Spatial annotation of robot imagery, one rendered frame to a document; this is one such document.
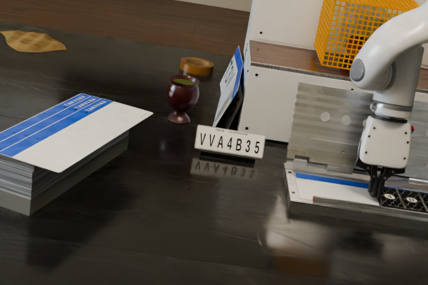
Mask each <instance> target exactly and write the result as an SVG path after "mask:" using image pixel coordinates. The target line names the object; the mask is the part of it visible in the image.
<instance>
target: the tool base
mask: <svg viewBox="0 0 428 285"><path fill-rule="evenodd" d="M326 169H327V166H326V165H319V164H314V163H307V160H303V159H298V158H295V159H294V160H287V163H284V164H283V170H282V171H283V178H284V183H285V191H286V196H287V203H288V208H289V211H296V212H304V213H308V214H317V215H321V216H329V217H334V218H342V219H350V220H355V221H363V222H367V223H376V224H380V225H388V226H396V227H401V228H409V229H414V230H421V231H426V232H428V218H421V217H417V216H409V215H404V214H396V213H391V212H383V211H376V210H371V209H363V208H358V207H350V206H345V205H338V204H330V203H325V202H317V201H313V199H310V198H302V197H299V194H298V190H297V184H296V177H295V172H299V173H303V174H311V175H316V176H324V177H332V178H336V179H344V180H349V181H356V182H361V183H369V180H370V176H369V174H368V173H367V172H364V171H359V170H353V174H344V173H339V172H331V171H327V170H326ZM288 171H290V172H291V173H288ZM408 181H409V178H405V177H397V176H391V177H389V178H388V179H387V180H386V181H385V185H384V186H389V187H394V188H402V189H407V190H415V191H422V192H427V193H428V186H422V185H417V184H409V183H408ZM292 191H294V192H295V193H291V192H292Z"/></svg>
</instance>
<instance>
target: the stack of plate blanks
mask: <svg viewBox="0 0 428 285"><path fill-rule="evenodd" d="M90 96H91V95H87V94H78V95H76V96H74V97H72V98H70V99H68V100H66V101H64V102H62V103H60V104H58V105H56V106H54V107H52V108H50V109H47V110H46V111H44V112H42V113H40V114H38V115H35V116H33V117H31V118H29V119H27V120H25V121H23V122H21V123H19V124H17V125H15V126H12V127H10V128H8V129H6V130H4V131H2V132H0V141H2V140H4V139H6V138H8V137H10V136H12V135H14V134H16V133H18V132H20V131H22V130H24V129H26V128H28V127H30V126H32V125H34V124H36V123H38V122H40V121H42V120H44V119H46V118H48V117H50V116H52V115H54V114H56V113H58V112H60V111H62V110H64V109H66V108H68V107H70V106H72V105H73V104H76V103H77V102H80V101H82V100H84V99H86V98H87V97H90ZM128 140H129V130H127V131H125V132H124V133H123V134H121V135H119V136H118V137H116V138H114V139H113V140H111V141H110V142H108V143H107V144H105V145H104V146H102V147H100V148H99V149H97V150H95V151H94V152H93V153H91V154H89V155H88V156H86V157H85V158H83V159H81V160H80V161H79V162H76V163H75V164H74V165H72V166H70V167H69V168H67V169H66V170H64V171H62V172H61V173H57V172H53V171H50V170H47V169H42V168H39V167H36V166H33V165H30V164H28V163H24V162H20V161H18V160H14V159H11V158H8V157H5V156H2V155H0V206H1V207H4V208H7V209H10V210H12V211H16V212H19V213H22V214H25V215H28V216H30V215H32V214H33V213H35V212H36V211H38V210H39V209H41V208H42V207H43V206H45V205H47V204H48V203H49V202H51V201H52V200H53V199H55V198H57V197H58V196H59V195H61V194H63V193H64V192H65V191H67V190H68V189H70V188H71V187H73V186H74V185H75V184H77V183H79V182H80V181H81V180H83V179H85V178H86V177H87V176H89V175H90V174H92V173H93V172H95V171H96V170H98V169H99V168H101V167H102V166H103V165H105V164H106V163H108V162H109V161H111V160H113V159H114V158H115V157H116V156H118V155H119V154H121V153H123V152H124V151H125V150H127V145H128Z"/></svg>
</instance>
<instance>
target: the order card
mask: <svg viewBox="0 0 428 285"><path fill-rule="evenodd" d="M265 138H266V136H265V135H262V134H254V133H249V132H242V131H237V130H229V129H221V128H217V127H209V126H204V125H198V126H197V134H196V141H195V146H194V147H195V148H197V149H205V150H210V151H218V152H222V153H230V154H235V155H243V156H251V157H255V158H262V156H263V151H264V143H265Z"/></svg>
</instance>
